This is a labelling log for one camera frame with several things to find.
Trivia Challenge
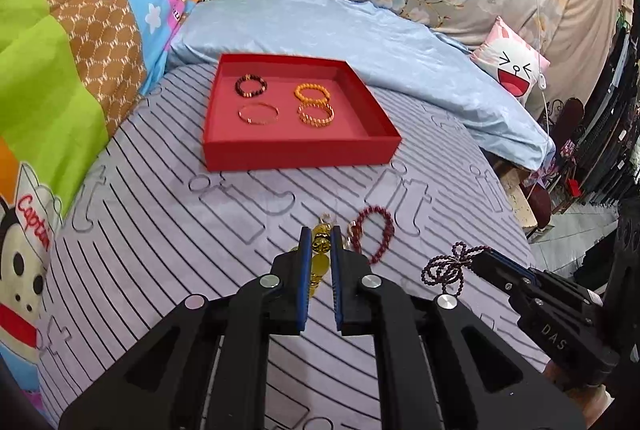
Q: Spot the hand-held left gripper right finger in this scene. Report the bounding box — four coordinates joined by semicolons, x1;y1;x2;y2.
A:
329;225;586;430

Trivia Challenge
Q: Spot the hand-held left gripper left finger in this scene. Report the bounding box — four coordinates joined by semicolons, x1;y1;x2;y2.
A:
59;226;313;430

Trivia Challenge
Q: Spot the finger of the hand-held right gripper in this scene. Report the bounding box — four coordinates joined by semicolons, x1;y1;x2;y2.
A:
480;248;606;311
472;255;576;315

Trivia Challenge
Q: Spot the yellow glass bead bracelet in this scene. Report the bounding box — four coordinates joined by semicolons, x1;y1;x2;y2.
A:
309;212;332;299

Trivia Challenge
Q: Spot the purple bead string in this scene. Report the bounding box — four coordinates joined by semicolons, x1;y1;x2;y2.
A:
421;242;488;298

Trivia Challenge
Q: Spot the dark red bead bracelet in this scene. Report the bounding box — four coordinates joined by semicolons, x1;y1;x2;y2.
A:
350;206;396;265

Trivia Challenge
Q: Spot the red cardboard box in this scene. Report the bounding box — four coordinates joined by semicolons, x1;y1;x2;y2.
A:
202;53;403;172

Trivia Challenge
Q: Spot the gold chain bracelet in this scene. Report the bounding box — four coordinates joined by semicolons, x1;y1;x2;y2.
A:
298;107;335;129
298;102;334;121

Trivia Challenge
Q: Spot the thin gold bangle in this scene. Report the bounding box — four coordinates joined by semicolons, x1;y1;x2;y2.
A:
238;104;279;127

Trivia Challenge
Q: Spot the orange bead bracelet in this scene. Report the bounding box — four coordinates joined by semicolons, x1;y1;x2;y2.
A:
293;83;332;104

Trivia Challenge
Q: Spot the black bead bracelet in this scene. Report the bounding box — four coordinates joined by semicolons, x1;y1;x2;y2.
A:
235;74;268;99

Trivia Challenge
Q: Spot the beige board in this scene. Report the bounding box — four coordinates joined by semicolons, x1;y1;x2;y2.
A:
500;160;538;231

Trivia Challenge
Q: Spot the dark metal chair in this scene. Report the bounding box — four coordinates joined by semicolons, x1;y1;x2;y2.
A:
547;97;586;145

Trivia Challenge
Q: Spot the striped grey bedsheet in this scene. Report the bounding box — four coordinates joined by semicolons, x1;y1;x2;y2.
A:
35;60;551;430

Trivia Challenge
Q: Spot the rack of dark clothes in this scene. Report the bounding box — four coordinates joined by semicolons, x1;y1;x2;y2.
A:
575;24;640;203

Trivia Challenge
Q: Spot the cartoon rabbit cushion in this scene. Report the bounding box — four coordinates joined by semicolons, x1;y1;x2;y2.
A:
470;16;551;103

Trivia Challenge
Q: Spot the light blue blanket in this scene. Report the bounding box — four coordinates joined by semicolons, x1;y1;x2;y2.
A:
167;0;556;171

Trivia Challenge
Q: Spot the cartoon monkey blanket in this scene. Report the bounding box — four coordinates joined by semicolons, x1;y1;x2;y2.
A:
0;0;213;411

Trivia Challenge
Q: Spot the white cable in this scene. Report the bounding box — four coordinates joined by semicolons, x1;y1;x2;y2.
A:
525;0;553;161

